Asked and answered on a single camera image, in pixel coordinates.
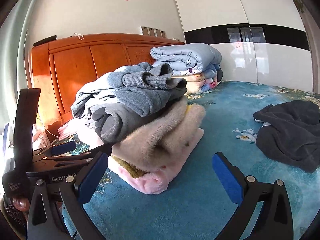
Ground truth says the light blue folded quilt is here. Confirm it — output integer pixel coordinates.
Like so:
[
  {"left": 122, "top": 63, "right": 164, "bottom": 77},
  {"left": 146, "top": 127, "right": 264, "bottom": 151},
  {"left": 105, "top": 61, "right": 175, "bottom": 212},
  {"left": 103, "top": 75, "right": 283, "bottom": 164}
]
[{"left": 150, "top": 43, "right": 222, "bottom": 76}]

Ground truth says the grey-blue sweatshirt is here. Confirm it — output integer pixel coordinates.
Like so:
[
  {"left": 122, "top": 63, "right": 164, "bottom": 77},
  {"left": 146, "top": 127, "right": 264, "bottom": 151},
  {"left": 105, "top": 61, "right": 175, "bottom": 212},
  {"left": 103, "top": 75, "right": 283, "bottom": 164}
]
[{"left": 71, "top": 62, "right": 187, "bottom": 143}]

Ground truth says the beige fuzzy folded garment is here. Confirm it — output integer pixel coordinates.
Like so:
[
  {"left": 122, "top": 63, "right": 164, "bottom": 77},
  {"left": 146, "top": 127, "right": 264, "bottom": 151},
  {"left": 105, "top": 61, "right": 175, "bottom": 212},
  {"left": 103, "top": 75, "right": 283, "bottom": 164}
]
[{"left": 111, "top": 96, "right": 207, "bottom": 172}]

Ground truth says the teal floral bedspread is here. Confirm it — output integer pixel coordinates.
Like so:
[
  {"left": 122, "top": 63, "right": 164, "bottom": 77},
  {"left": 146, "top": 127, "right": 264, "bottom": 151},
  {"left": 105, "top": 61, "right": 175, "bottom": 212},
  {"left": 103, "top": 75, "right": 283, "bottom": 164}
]
[{"left": 51, "top": 80, "right": 320, "bottom": 240}]

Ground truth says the pink folded garment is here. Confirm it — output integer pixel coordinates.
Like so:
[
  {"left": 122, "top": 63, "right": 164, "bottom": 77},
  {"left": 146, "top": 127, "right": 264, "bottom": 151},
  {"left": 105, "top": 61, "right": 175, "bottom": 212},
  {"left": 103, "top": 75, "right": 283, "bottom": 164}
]
[{"left": 58, "top": 119, "right": 204, "bottom": 194}]

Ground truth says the orange wooden headboard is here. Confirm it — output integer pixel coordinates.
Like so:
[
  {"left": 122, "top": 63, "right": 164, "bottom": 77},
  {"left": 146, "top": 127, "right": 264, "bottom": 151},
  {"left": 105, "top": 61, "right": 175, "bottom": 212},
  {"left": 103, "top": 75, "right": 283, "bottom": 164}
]
[{"left": 30, "top": 34, "right": 181, "bottom": 141}]

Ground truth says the black brush on headboard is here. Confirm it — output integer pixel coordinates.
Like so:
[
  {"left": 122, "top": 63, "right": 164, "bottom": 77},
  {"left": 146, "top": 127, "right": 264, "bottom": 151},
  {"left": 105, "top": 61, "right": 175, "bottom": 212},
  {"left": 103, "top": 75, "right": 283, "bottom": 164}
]
[{"left": 33, "top": 35, "right": 57, "bottom": 47}]

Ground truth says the colourful folded blanket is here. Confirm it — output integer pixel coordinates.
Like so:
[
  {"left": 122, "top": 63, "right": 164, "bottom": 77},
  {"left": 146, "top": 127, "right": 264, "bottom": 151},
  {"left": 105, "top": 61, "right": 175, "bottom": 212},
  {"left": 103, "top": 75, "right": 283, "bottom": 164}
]
[{"left": 184, "top": 66, "right": 223, "bottom": 94}]

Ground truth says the operator hand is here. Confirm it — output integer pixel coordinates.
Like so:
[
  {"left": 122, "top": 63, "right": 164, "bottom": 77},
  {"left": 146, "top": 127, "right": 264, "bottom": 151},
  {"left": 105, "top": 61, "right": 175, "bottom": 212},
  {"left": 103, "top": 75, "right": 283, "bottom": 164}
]
[{"left": 11, "top": 197, "right": 30, "bottom": 212}]

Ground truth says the dark navy fleece garment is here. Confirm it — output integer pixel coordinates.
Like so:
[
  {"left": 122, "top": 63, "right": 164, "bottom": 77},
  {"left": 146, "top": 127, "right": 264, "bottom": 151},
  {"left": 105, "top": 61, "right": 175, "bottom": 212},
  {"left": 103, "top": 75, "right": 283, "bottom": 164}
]
[{"left": 253, "top": 100, "right": 319, "bottom": 173}]

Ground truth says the wall switch panel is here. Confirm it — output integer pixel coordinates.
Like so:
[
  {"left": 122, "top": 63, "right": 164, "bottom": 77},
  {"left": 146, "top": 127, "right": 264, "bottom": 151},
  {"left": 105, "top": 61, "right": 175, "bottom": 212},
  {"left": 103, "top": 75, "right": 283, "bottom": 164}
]
[{"left": 140, "top": 26, "right": 167, "bottom": 38}]

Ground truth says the white and black wardrobe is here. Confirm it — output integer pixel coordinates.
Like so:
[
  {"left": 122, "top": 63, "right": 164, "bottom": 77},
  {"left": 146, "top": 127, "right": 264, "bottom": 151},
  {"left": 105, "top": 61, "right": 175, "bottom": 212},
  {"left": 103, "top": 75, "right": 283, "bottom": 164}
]
[{"left": 176, "top": 0, "right": 314, "bottom": 92}]

